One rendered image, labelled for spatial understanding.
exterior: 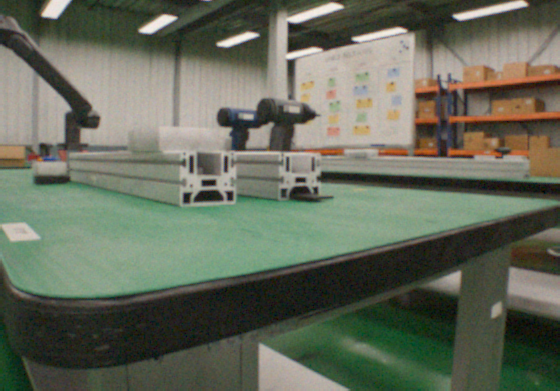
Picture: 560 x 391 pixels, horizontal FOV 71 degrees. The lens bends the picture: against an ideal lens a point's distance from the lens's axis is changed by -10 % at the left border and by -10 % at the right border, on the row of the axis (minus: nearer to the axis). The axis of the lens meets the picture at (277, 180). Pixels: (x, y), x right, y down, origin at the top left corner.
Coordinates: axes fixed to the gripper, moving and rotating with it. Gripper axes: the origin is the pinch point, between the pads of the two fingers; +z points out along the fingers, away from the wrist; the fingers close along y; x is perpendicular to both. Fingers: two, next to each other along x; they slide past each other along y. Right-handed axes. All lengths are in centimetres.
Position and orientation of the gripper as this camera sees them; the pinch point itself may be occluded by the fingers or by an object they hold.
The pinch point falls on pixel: (72, 169)
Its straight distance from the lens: 161.5
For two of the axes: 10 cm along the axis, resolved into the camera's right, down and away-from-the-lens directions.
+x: -6.2, -0.5, 7.8
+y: 7.8, -0.3, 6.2
